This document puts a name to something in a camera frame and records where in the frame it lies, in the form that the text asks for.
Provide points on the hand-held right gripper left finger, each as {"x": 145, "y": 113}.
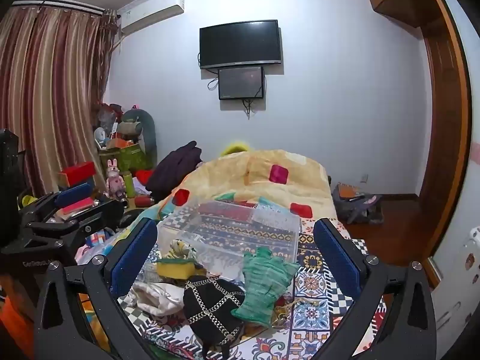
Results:
{"x": 134, "y": 257}

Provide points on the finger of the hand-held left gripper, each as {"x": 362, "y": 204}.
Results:
{"x": 103, "y": 212}
{"x": 75, "y": 194}

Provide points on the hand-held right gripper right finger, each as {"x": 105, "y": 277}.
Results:
{"x": 337, "y": 258}

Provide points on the yellow green sponge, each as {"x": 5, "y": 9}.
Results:
{"x": 176, "y": 269}

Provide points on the white cloth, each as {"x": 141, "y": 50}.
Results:
{"x": 157, "y": 298}

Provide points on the green knitted glove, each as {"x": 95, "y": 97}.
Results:
{"x": 264, "y": 287}

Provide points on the clear plastic storage box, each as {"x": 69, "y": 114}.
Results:
{"x": 240, "y": 228}

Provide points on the red box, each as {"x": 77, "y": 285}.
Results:
{"x": 77, "y": 174}

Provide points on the colourful printed cloth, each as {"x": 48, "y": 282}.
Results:
{"x": 99, "y": 243}

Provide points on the pink bunny toy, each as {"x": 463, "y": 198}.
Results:
{"x": 114, "y": 180}

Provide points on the green bottle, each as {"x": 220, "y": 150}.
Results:
{"x": 129, "y": 183}

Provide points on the striped plush toy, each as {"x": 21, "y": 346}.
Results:
{"x": 180, "y": 249}

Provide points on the red cloth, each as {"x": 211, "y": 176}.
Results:
{"x": 144, "y": 176}

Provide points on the grey backpack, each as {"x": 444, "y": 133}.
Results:
{"x": 354, "y": 204}

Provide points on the green cardboard box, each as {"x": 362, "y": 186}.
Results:
{"x": 129, "y": 159}

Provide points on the orange cloth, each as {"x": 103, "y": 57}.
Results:
{"x": 15, "y": 311}

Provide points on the dark jacket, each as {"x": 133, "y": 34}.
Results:
{"x": 174, "y": 170}

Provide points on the grey plush toy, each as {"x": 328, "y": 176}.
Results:
{"x": 144, "y": 131}

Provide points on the red striped curtain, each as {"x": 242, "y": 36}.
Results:
{"x": 52, "y": 97}

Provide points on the yellow fleece blanket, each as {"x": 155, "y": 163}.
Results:
{"x": 240, "y": 174}

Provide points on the yellow green plush toy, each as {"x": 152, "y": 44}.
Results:
{"x": 234, "y": 149}

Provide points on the white air conditioner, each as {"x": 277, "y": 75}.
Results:
{"x": 153, "y": 11}

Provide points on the white wall outlet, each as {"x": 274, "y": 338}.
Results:
{"x": 365, "y": 178}

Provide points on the small black wall monitor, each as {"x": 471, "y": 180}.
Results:
{"x": 241, "y": 82}

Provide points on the curtain rail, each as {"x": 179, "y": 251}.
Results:
{"x": 56, "y": 5}

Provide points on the black wall television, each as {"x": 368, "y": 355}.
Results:
{"x": 240, "y": 43}

